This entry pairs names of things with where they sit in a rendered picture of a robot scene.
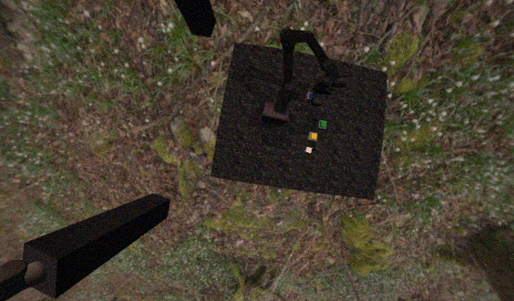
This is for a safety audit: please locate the green button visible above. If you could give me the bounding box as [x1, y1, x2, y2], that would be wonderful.
[317, 120, 326, 130]

